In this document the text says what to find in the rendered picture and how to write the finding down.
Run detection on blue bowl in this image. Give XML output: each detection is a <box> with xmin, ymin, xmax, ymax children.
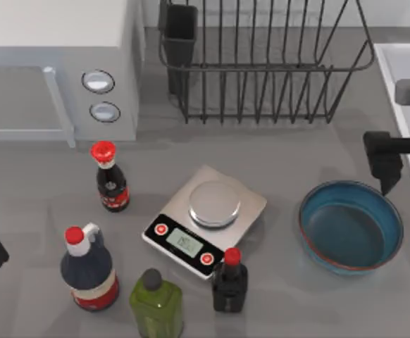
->
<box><xmin>298</xmin><ymin>180</ymin><xmax>404</xmax><ymax>277</ymax></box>

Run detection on white sink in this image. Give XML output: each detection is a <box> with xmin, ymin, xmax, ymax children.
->
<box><xmin>373</xmin><ymin>42</ymin><xmax>410</xmax><ymax>244</ymax></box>

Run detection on silver kitchen scale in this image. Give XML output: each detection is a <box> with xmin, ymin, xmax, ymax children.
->
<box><xmin>141</xmin><ymin>164</ymin><xmax>268</xmax><ymax>281</ymax></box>

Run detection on square dark bottle red cap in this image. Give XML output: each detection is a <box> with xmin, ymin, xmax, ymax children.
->
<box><xmin>211</xmin><ymin>247</ymin><xmax>249</xmax><ymax>313</ymax></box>

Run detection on black cutlery holder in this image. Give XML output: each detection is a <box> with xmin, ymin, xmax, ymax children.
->
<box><xmin>158</xmin><ymin>0</ymin><xmax>199</xmax><ymax>94</ymax></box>

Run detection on green bottle grey cap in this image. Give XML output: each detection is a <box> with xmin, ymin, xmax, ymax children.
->
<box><xmin>128</xmin><ymin>268</ymin><xmax>185</xmax><ymax>338</ymax></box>

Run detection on slim dark bottle red cap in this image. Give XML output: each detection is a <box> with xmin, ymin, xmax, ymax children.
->
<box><xmin>89</xmin><ymin>140</ymin><xmax>132</xmax><ymax>213</ymax></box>

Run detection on small round microwave knob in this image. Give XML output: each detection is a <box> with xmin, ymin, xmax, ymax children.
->
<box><xmin>89</xmin><ymin>101</ymin><xmax>122</xmax><ymax>124</ymax></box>

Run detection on large round microwave knob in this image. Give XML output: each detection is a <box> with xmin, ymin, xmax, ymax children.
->
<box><xmin>81</xmin><ymin>69</ymin><xmax>116</xmax><ymax>95</ymax></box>

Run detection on pale microwave oven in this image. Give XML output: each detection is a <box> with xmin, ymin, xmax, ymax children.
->
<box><xmin>0</xmin><ymin>0</ymin><xmax>146</xmax><ymax>149</ymax></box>

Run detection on grey microwave door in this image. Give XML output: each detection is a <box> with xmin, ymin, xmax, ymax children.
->
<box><xmin>0</xmin><ymin>65</ymin><xmax>76</xmax><ymax>149</ymax></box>

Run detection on dark grey wire dish rack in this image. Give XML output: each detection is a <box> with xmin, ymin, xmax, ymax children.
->
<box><xmin>158</xmin><ymin>0</ymin><xmax>376</xmax><ymax>125</ymax></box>

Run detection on large dark bottle with handle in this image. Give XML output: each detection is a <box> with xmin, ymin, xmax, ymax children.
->
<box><xmin>60</xmin><ymin>222</ymin><xmax>120</xmax><ymax>313</ymax></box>

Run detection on pale blue door handle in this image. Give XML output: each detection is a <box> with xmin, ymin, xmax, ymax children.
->
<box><xmin>43</xmin><ymin>66</ymin><xmax>77</xmax><ymax>149</ymax></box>

